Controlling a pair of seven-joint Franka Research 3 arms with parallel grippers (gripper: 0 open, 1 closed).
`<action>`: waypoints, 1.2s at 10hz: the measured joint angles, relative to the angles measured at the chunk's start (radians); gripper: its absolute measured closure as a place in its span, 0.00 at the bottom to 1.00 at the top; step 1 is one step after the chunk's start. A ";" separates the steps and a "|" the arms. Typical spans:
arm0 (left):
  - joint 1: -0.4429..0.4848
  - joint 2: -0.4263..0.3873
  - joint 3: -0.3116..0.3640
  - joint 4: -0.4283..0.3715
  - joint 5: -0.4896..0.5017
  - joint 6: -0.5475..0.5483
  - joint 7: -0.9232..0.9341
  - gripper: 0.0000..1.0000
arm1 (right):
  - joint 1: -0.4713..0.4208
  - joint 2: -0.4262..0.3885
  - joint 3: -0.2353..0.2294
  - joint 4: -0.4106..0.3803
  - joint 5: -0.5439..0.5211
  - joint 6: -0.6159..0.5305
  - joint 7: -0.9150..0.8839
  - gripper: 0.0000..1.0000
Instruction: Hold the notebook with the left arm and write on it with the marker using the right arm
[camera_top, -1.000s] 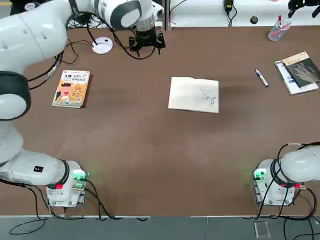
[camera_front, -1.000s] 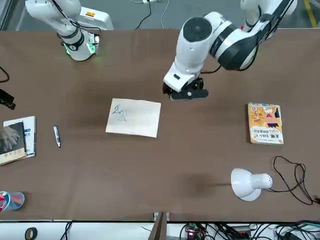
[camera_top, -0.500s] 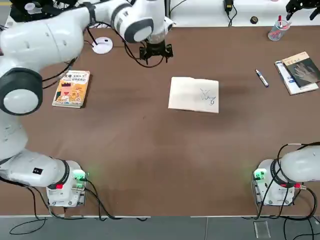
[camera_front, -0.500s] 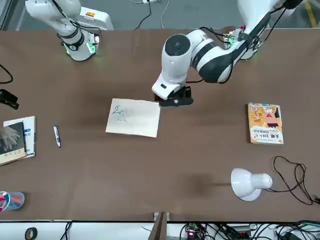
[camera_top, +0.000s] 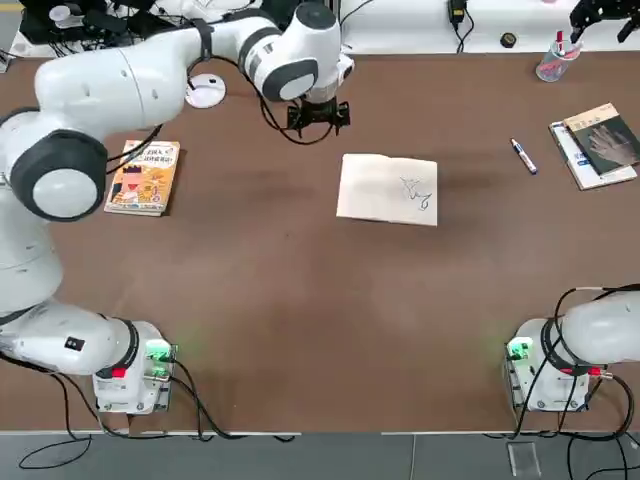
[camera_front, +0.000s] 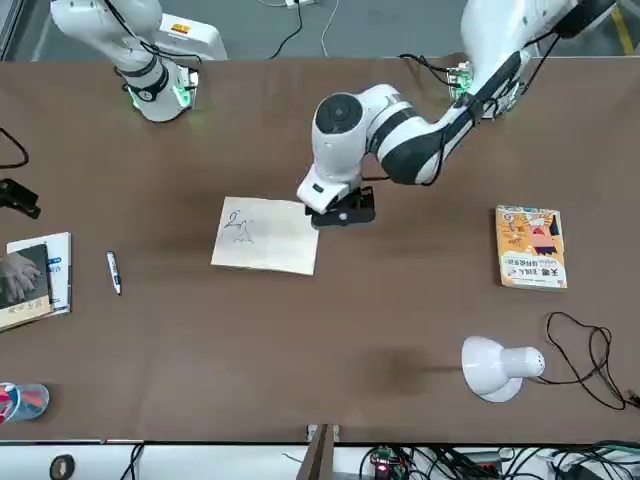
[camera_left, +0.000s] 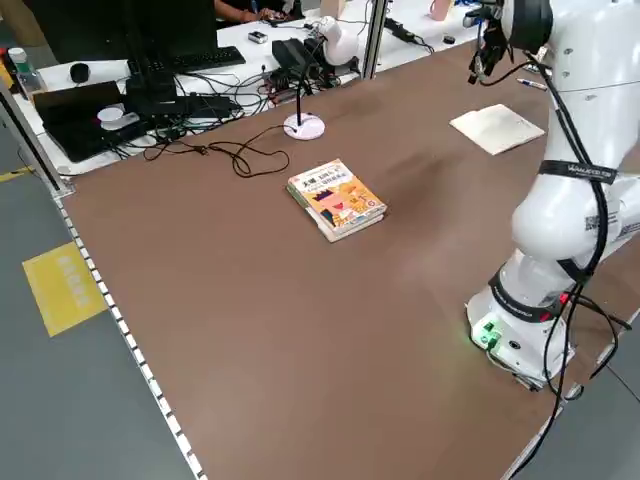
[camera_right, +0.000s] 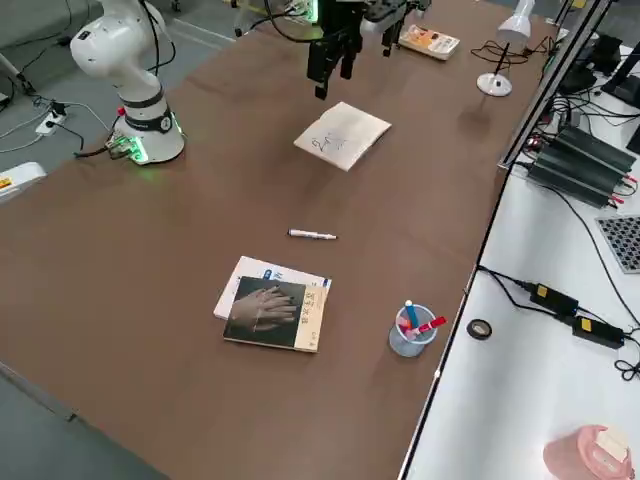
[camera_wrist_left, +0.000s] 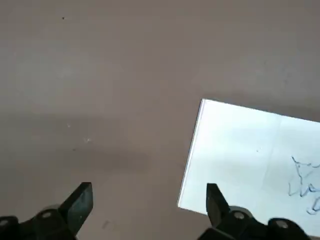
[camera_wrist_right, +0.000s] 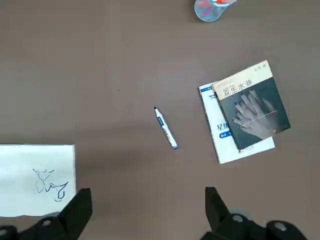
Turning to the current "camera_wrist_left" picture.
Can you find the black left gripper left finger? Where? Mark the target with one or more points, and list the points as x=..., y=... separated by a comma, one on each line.
x=62, y=217

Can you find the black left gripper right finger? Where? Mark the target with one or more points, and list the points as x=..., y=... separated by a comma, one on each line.
x=225, y=225

